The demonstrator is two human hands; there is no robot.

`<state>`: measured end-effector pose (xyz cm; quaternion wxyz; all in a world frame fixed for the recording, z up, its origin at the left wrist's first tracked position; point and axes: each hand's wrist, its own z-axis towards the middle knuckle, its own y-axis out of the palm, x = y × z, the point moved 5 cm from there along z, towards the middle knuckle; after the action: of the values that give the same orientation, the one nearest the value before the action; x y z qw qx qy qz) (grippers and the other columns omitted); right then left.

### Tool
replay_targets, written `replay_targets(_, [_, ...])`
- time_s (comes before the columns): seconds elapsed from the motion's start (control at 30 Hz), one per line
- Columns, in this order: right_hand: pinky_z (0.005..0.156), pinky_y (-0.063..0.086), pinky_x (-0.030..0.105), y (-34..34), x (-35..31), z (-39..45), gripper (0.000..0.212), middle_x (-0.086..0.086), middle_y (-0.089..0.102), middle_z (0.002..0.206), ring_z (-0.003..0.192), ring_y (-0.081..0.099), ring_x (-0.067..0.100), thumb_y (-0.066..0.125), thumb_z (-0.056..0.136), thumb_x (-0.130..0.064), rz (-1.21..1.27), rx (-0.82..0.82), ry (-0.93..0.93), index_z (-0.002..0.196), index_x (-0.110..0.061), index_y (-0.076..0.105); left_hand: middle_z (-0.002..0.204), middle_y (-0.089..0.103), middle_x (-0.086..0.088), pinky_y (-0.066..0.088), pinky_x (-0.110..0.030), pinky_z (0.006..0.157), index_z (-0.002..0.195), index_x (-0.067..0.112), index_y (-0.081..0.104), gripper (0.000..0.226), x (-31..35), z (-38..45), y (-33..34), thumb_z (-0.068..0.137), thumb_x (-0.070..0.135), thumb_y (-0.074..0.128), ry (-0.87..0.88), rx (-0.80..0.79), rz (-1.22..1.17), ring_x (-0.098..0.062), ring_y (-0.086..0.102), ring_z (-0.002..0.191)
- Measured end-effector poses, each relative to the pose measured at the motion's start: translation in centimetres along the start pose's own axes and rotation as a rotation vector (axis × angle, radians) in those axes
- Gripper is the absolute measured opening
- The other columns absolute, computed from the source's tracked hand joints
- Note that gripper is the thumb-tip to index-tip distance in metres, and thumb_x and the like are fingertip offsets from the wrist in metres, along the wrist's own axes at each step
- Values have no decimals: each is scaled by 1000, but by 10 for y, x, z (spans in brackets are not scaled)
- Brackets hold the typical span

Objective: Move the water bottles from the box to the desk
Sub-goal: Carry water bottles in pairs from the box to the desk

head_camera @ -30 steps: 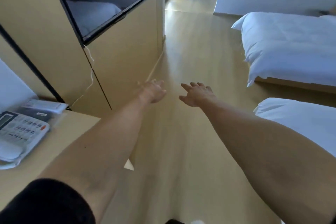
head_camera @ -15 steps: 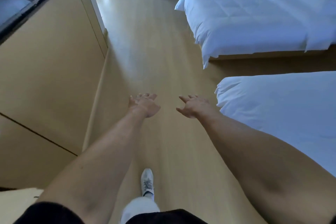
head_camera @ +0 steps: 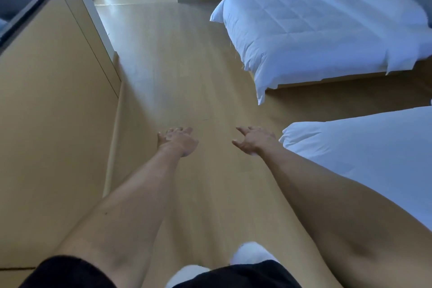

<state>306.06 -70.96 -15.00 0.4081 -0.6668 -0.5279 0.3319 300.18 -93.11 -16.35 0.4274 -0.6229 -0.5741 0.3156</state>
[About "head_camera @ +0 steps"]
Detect person's left hand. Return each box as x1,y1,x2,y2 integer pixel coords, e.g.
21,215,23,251
157,126,199,158

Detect person's right hand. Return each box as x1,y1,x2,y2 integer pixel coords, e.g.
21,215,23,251
232,126,281,156

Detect person's left forearm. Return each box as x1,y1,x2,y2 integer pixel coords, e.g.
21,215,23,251
54,144,185,288

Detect person's right forearm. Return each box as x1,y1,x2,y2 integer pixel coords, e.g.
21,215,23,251
258,144,432,288

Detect light denim shorts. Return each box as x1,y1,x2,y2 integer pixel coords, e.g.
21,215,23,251
167,242,281,288

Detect white bed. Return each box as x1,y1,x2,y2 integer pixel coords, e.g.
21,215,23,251
210,0,432,105
279,106,432,231

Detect black t-shirt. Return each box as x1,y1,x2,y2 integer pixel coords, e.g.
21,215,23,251
18,256,303,288

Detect white pillow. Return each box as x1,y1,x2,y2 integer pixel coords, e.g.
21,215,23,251
351,0,429,27

